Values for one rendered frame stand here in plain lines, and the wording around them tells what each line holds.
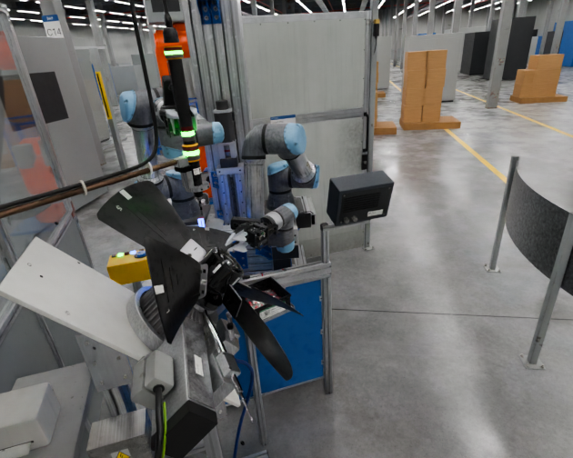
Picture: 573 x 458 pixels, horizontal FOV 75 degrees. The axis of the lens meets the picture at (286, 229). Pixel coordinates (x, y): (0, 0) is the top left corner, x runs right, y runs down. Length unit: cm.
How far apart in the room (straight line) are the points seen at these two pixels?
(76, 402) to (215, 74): 144
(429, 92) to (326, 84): 618
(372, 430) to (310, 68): 241
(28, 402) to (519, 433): 209
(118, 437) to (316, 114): 251
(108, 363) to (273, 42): 237
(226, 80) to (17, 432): 154
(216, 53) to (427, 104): 752
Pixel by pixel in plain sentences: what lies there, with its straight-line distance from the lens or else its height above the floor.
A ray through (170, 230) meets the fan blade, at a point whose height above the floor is 133.
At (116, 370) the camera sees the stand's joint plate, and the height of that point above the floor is 101.
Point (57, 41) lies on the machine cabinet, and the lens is 582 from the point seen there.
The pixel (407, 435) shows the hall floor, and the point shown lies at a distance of 220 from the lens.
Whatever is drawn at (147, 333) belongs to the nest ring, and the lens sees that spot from 107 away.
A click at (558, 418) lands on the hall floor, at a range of 252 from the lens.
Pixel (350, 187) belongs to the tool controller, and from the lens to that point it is 159.
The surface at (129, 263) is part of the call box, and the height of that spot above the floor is 107.
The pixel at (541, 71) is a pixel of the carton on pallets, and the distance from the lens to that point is 1318.
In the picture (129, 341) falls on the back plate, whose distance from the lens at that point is 106.
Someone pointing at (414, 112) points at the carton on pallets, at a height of 37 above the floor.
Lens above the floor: 176
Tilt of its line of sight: 26 degrees down
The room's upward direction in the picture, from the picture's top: 4 degrees counter-clockwise
